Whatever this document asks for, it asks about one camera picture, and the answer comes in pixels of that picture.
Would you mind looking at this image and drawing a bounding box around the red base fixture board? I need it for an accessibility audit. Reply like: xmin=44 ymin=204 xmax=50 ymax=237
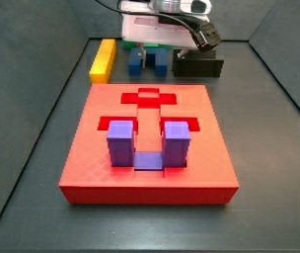
xmin=58 ymin=84 xmax=239 ymax=205

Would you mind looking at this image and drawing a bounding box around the black slotted holder fixture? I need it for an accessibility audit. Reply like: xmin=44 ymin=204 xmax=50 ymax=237
xmin=172 ymin=49 xmax=224 ymax=78

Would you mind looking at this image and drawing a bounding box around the green stepped block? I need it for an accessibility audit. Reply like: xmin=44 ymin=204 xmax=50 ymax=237
xmin=122 ymin=41 xmax=172 ymax=49

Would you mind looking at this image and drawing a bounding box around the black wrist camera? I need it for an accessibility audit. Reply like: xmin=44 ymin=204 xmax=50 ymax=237
xmin=192 ymin=22 xmax=221 ymax=52

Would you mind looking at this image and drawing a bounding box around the yellow long bar block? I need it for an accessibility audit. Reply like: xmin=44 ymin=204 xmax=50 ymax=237
xmin=89 ymin=39 xmax=116 ymax=84

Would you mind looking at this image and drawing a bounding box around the purple U-shaped block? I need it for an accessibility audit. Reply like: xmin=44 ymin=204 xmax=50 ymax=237
xmin=106 ymin=121 xmax=191 ymax=171

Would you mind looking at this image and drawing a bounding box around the blue U-shaped block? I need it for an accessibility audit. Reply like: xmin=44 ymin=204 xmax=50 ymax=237
xmin=128 ymin=47 xmax=168 ymax=77

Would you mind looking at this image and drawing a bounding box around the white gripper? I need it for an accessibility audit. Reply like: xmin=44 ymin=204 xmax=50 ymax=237
xmin=120 ymin=0 xmax=212 ymax=68

